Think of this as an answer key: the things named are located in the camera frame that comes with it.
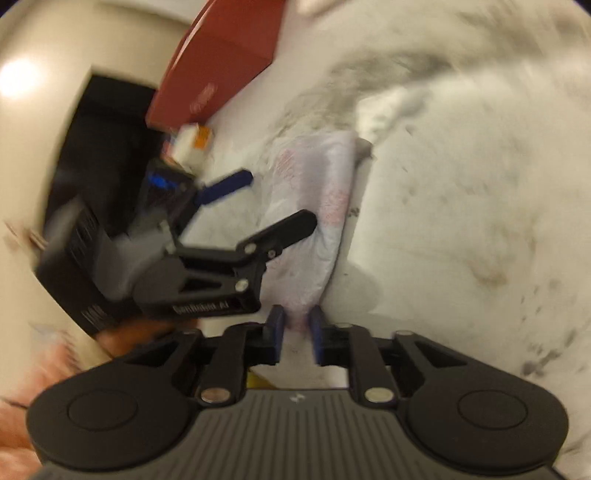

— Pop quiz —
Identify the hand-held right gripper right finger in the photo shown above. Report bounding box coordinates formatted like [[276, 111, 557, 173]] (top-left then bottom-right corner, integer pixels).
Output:
[[308, 305, 462, 408]]

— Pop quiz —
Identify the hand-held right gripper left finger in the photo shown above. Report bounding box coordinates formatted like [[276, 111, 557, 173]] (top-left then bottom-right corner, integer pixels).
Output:
[[124, 304, 287, 408]]

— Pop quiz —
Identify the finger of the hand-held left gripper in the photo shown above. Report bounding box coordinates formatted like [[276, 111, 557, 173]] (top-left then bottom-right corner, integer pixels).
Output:
[[193, 168, 254, 209], [174, 209, 319, 283]]

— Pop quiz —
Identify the white pink-print shopping bag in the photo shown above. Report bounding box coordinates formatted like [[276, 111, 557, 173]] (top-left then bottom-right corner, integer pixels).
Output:
[[259, 129, 376, 334]]

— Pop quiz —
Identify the red cardboard box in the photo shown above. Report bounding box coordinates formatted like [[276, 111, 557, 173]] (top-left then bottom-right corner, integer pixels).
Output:
[[144, 0, 286, 131]]

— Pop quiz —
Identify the person's left hand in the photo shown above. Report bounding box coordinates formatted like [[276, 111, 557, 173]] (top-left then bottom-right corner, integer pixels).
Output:
[[97, 318, 183, 361]]

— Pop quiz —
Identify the small orange white box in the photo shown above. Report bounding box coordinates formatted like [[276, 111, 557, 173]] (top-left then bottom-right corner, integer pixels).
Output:
[[163, 122, 216, 171]]

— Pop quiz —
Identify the black television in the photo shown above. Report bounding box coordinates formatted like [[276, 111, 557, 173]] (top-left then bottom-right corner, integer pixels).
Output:
[[46, 74, 162, 232]]

